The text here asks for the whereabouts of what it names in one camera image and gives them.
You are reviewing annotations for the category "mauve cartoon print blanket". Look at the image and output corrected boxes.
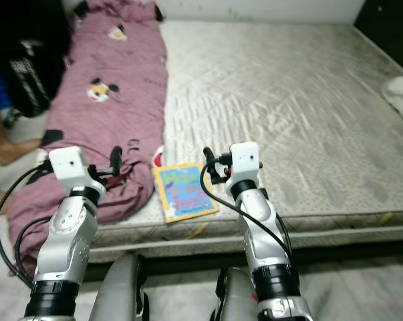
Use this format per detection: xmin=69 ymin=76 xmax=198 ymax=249
xmin=5 ymin=0 xmax=169 ymax=280

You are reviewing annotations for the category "yellow children's picture book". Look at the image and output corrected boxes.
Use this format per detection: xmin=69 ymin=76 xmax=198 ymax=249
xmin=152 ymin=161 xmax=219 ymax=224

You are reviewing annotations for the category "silver robot leg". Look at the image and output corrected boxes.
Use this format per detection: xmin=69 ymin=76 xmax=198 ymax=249
xmin=215 ymin=266 xmax=262 ymax=321
xmin=91 ymin=253 xmax=143 ymax=321

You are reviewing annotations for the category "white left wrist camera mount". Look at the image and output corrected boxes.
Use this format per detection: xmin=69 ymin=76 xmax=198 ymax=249
xmin=49 ymin=147 xmax=92 ymax=195

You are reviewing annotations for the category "silver right robot leg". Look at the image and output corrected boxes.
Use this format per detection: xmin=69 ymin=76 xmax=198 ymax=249
xmin=215 ymin=266 xmax=262 ymax=321

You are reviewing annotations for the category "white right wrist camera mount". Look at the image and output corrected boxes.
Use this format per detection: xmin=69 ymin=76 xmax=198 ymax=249
xmin=230 ymin=142 xmax=261 ymax=183

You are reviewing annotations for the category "silver left robot leg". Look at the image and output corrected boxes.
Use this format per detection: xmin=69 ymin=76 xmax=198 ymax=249
xmin=91 ymin=253 xmax=143 ymax=321

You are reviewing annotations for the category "large black furniture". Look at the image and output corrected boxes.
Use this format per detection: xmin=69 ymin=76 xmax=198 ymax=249
xmin=0 ymin=0 xmax=72 ymax=64

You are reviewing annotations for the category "black bed base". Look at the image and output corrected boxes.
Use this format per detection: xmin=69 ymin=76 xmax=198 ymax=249
xmin=94 ymin=249 xmax=403 ymax=276

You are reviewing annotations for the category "barefoot person in blue shorts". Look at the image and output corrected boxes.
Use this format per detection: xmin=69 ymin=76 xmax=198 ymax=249
xmin=0 ymin=64 xmax=46 ymax=215

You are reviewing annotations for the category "quilted grey mattress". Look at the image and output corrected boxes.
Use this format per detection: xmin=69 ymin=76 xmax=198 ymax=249
xmin=91 ymin=19 xmax=403 ymax=263

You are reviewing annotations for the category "black bag white print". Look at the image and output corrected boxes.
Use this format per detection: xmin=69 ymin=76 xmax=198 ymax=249
xmin=9 ymin=37 xmax=74 ymax=119

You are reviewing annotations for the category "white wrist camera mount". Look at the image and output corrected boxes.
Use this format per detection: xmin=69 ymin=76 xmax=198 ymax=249
xmin=49 ymin=147 xmax=92 ymax=195
xmin=230 ymin=142 xmax=261 ymax=183

